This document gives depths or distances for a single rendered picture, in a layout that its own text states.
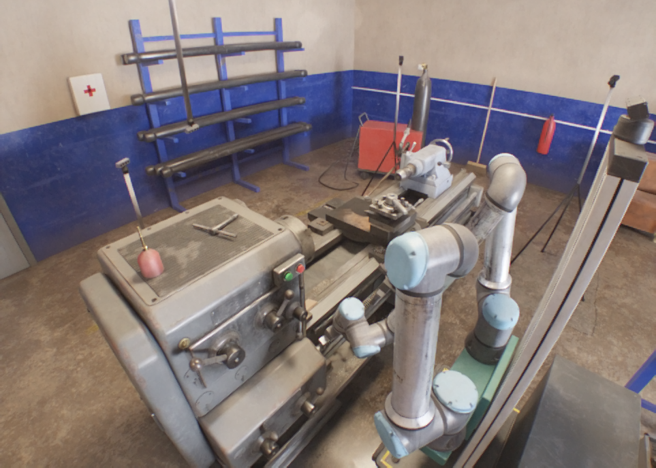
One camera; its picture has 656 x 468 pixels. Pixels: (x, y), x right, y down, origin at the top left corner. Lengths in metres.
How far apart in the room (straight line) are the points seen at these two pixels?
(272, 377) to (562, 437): 1.04
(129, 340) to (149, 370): 0.10
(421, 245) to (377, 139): 4.01
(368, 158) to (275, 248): 3.78
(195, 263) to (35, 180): 3.18
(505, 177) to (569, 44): 4.31
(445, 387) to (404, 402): 0.21
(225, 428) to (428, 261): 0.91
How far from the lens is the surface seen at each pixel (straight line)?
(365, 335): 1.22
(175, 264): 1.08
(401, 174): 2.22
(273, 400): 1.34
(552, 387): 1.53
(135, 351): 0.99
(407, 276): 0.71
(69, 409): 2.71
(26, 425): 2.82
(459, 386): 1.19
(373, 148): 4.72
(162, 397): 1.11
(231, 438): 1.30
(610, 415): 1.58
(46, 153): 4.05
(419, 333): 0.82
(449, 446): 1.37
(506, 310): 1.51
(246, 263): 1.05
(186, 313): 0.97
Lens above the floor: 1.95
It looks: 31 degrees down
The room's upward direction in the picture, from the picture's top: straight up
